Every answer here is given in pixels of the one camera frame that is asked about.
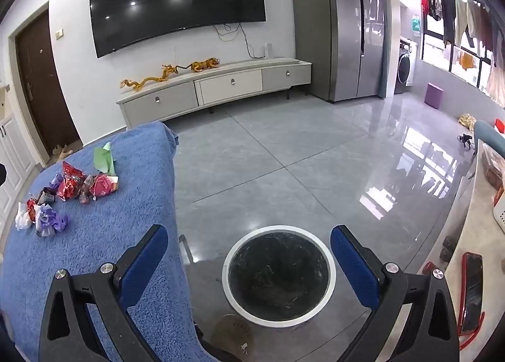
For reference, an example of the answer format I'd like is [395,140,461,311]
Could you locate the blue terry towel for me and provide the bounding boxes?
[0,121,210,362]

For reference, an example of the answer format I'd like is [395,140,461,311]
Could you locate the dark slippers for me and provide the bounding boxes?
[440,236,458,262]

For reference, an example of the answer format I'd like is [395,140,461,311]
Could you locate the phone in red case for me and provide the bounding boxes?
[458,251,485,349]

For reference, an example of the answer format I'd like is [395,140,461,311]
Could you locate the round white-rimmed trash bin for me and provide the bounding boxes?
[222,225,337,328]

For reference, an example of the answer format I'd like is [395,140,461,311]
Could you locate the orange tiger figure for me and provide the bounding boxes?
[190,57,221,73]

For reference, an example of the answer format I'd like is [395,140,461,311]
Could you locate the green paper scrap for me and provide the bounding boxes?
[93,142,118,176]

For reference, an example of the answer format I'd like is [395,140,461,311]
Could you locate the dark wrapper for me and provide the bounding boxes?
[78,174,94,204]

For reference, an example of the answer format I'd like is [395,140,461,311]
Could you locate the purple plastic bag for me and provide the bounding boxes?
[35,204,69,237]

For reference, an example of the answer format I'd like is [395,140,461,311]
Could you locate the white cupboard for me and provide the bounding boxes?
[0,86,36,224]

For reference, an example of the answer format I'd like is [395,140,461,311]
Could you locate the pink-red snack packet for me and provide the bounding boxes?
[89,173,120,202]

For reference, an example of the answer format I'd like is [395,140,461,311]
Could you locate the black television cable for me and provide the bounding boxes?
[213,22,267,59]

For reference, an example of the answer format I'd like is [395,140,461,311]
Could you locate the brown ribbed object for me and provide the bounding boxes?
[209,315,253,359]

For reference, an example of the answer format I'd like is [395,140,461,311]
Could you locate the tall grey cabinet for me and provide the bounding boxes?
[288,0,333,100]

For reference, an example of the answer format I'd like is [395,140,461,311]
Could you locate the dark brown door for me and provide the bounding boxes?
[16,12,81,157]

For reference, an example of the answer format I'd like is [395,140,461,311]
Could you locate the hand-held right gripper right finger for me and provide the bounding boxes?
[330,225,460,362]

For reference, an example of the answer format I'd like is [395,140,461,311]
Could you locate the red snack packet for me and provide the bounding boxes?
[56,161,86,201]

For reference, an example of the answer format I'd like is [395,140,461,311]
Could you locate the teal padded armrest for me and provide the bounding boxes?
[473,120,505,149]

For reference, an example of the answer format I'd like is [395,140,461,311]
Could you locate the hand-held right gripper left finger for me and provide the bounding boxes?
[39,224,169,362]

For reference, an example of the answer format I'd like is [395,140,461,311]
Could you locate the white tissue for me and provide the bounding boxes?
[15,204,38,230]

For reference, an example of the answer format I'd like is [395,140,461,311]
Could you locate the purple stool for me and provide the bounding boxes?
[425,83,443,109]

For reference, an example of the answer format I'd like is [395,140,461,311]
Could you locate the washing machine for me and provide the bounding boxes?
[395,39,419,95]

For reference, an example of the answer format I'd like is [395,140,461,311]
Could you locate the low grey television cabinet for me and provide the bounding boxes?
[116,57,313,130]

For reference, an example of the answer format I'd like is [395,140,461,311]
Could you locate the golden dragon figure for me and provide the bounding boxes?
[120,64,190,91]

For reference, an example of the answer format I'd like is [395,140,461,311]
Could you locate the silver refrigerator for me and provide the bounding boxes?
[324,0,389,103]

